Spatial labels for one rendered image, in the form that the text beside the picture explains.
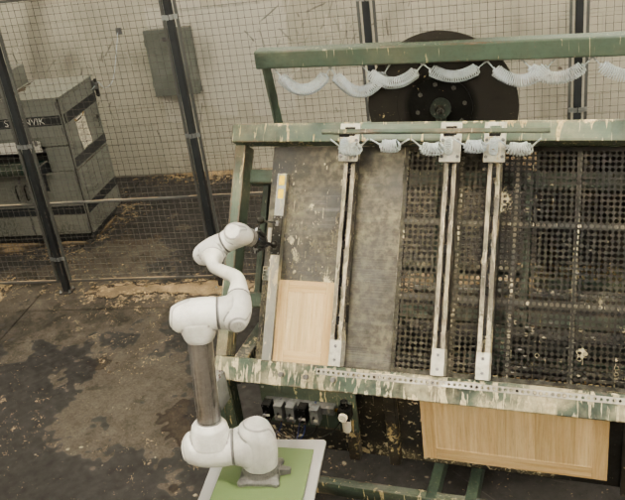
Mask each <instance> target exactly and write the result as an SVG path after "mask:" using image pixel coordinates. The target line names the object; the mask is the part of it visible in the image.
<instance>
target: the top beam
mask: <svg viewBox="0 0 625 500"><path fill-rule="evenodd" d="M441 122H462V128H485V122H507V128H544V127H550V128H551V133H507V136H506V145H509V144H510V142H512V143H513V142H516V143H522V142H523V143H524V142H526V141H527V142H528V143H531V145H533V144H534V143H535V142H537V141H538V140H539V139H540V138H542V140H541V141H539V142H538V143H537V144H536V145H535V146H625V119H585V120H500V121H415V122H328V123H243V124H233V128H232V138H231V142H233V143H234V144H245V145H248V146H250V147H317V146H336V145H335V144H334V143H333V142H331V141H330V139H332V140H333V141H334V142H335V143H337V144H338V145H339V140H340V137H339V134H321V130H322V129H340V127H341V124H347V123H360V129H429V128H441ZM367 139H369V140H368V141H367V142H366V143H365V144H364V145H363V146H379V145H378V144H376V143H374V142H372V141H370V139H372V140H374V141H376V142H378V143H382V140H385V139H386V140H393V139H394V140H395V139H397V140H398V141H399V142H400V144H401V143H402V142H404V141H405V140H407V139H410V140H409V141H407V142H405V143H404V144H402V145H401V146H418V145H417V144H415V143H414V142H413V141H412V140H411V139H413V140H415V141H416V142H417V143H418V144H419V145H423V143H424V142H425V144H426V142H428V143H435V142H440V134H360V137H359V144H363V143H364V142H365V141H366V140H367ZM480 139H481V140H482V141H483V142H484V133H464V134H462V137H461V143H464V144H465V143H466V141H467V140H468V141H469V140H472V141H473V140H480Z"/></svg>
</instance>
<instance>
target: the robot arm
mask: <svg viewBox="0 0 625 500"><path fill-rule="evenodd" d="M260 236H261V237H260ZM260 241H261V242H260ZM270 244H271V243H270V242H268V239H266V234H265V233H264V232H263V231H262V230H261V228H260V227H255V230H254V229H252V228H250V227H249V226H247V225H246V224H244V223H240V222H232V223H229V224H228V225H226V227H225V228H224V230H223V231H221V232H220V233H217V234H215V235H212V236H210V237H208V238H207V239H205V240H203V241H202V242H200V243H199V244H198V245H197V246H196V247H195V248H194V250H193V253H192V257H193V260H194V261H195V262H196V263H197V264H198V265H203V266H205V265H206V267H207V269H208V271H209V272H211V273H212V274H214V275H216V276H218V277H220V278H222V279H224V280H226V281H228V282H230V287H229V290H228V293H227V296H222V297H199V298H191V299H186V300H183V301H180V302H177V303H176V304H174V305H173V306H172V307H171V309H170V326H171V328H172V330H174V331H175V332H177V333H181V334H182V336H183V338H184V340H185V342H186V343H187V345H188V354H189V362H190V371H191V377H192V385H193V394H194V403H195V411H196V420H195V421H194V422H193V424H192V425H191V431H190V432H187V433H186V434H185V436H184V438H183V440H182V454H183V458H184V460H185V461H186V462H187V463H188V464H191V465H194V466H197V467H207V468H209V467H224V466H230V465H237V466H241V467H242V471H241V475H240V478H239V480H238V481H237V486H238V487H245V486H259V487H273V488H278V487H280V481H279V480H280V475H285V474H290V473H291V467H290V466H286V465H283V464H284V459H283V458H282V457H278V444H277V438H276V435H275V432H274V429H273V427H272V426H271V424H270V423H269V422H268V421H267V420H266V419H264V418H262V417H259V416H254V417H250V418H247V419H245V420H244V421H243V422H241V423H240V425H239V426H238V427H236V428H234V429H230V428H229V426H228V424H227V422H226V420H225V419H223V418H222V417H221V416H220V407H219V397H218V387H217V378H216V368H215V358H214V348H213V339H214V338H215V334H216V331H217V330H218V329H227V330H228V331H231V332H241V331H243V330H244V329H245V328H246V326H247V325H248V323H249V321H250V318H251V313H252V302H251V296H250V293H249V290H248V286H247V282H246V279H245V277H244V275H243V274H242V273H241V272H240V271H238V270H236V269H234V268H231V267H228V266H225V265H222V264H221V263H222V262H223V260H224V258H225V257H226V254H228V253H229V252H231V251H233V250H236V249H238V248H241V247H244V246H246V247H252V248H254V249H253V253H258V252H260V251H263V250H265V247H268V246H271V245H270ZM258 245H259V246H261V247H260V248H257V247H258Z"/></svg>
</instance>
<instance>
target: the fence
mask: <svg viewBox="0 0 625 500"><path fill-rule="evenodd" d="M280 176H285V183H284V185H283V186H279V178H280ZM289 178H290V175H288V174H278V179H277V191H276V202H275V213H274V215H282V216H283V224H282V235H281V247H280V255H271V259H270V270H269V281H268V293H267V303H266V314H265V326H264V337H263V348H262V360H272V359H273V347H274V336H275V324H276V313H277V301H278V291H279V280H281V270H282V259H283V247H284V236H285V224H286V213H287V201H288V190H289ZM279 188H283V189H284V194H283V198H278V189H279Z"/></svg>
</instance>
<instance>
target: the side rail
mask: <svg viewBox="0 0 625 500"><path fill-rule="evenodd" d="M253 155H254V150H253V149H252V148H250V147H247V146H246V145H236V146H235V157H234V167H233V178H232V188H231V199H230V209H229V219H228V224H229V223H232V222H240V223H244V224H246V225H247V219H248V208H249V197H250V187H251V184H250V173H251V170H252V166H253ZM244 252H245V246H244V247H241V248H238V249H236V250H233V251H231V252H229V253H228V254H226V257H225V262H224V265H225V266H228V267H231V268H234V269H236V270H238V271H240V272H241V273H242V274H243V263H244ZM229 287H230V282H228V281H226V280H224V279H223V283H222V294H221V296H227V293H228V290H229ZM236 338H237V332H231V331H228V330H227V329H219V330H218V335H217V346H216V355H220V356H227V355H230V356H235V349H236Z"/></svg>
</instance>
